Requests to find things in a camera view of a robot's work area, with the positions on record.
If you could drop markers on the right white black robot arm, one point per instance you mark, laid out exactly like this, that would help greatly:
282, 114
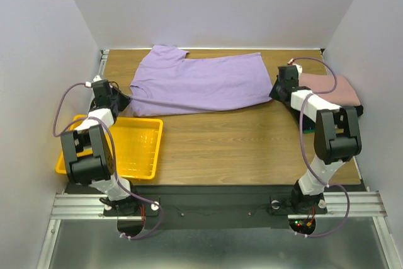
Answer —
337, 136

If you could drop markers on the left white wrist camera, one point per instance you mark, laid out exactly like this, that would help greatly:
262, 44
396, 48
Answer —
89, 84

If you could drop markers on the black folded t shirt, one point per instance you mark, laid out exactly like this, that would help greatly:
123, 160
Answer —
307, 122

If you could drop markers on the purple t shirt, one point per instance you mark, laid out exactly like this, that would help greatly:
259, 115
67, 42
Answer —
166, 82

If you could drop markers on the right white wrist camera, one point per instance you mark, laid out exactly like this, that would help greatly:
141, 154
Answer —
292, 62

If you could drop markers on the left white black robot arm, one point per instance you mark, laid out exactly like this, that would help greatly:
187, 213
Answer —
88, 158

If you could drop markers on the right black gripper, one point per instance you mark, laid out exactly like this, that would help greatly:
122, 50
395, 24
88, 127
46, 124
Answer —
278, 89

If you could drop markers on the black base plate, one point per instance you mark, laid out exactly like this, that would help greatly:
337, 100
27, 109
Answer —
210, 207

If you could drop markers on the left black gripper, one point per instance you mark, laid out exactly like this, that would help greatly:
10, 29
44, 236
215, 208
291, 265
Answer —
125, 99

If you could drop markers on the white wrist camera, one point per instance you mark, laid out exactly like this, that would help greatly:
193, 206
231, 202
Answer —
292, 62
89, 84

